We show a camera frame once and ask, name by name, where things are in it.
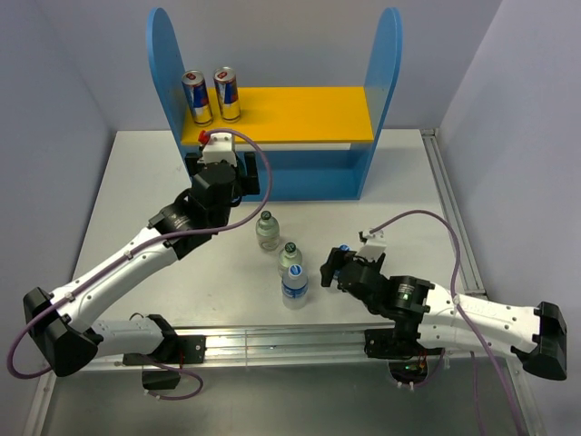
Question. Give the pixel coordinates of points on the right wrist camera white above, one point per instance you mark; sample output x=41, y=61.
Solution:
x=373, y=245

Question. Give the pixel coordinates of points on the aluminium rail frame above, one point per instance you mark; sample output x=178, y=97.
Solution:
x=281, y=345

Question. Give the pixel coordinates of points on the blue and yellow shelf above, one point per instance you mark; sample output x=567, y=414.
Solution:
x=319, y=140

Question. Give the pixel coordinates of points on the red bull can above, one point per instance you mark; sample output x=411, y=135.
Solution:
x=225, y=83
x=194, y=86

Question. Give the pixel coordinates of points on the plastic water bottle blue cap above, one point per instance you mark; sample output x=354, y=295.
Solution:
x=294, y=287

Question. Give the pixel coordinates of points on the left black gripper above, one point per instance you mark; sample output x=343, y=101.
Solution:
x=251, y=175

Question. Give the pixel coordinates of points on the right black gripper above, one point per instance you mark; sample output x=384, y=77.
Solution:
x=337, y=257

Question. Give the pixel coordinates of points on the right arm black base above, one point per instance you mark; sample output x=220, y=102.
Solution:
x=407, y=360

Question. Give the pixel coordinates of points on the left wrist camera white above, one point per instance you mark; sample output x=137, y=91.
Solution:
x=217, y=148

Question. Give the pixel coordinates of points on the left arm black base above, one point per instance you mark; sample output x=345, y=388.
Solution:
x=169, y=363

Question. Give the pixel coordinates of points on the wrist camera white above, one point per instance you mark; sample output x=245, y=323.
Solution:
x=217, y=148
x=373, y=245

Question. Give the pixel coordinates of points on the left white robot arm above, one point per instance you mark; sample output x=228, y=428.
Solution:
x=65, y=323

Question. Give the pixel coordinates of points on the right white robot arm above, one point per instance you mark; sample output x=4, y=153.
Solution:
x=429, y=318

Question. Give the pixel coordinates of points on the clear glass bottle green cap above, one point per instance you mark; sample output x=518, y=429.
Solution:
x=267, y=231

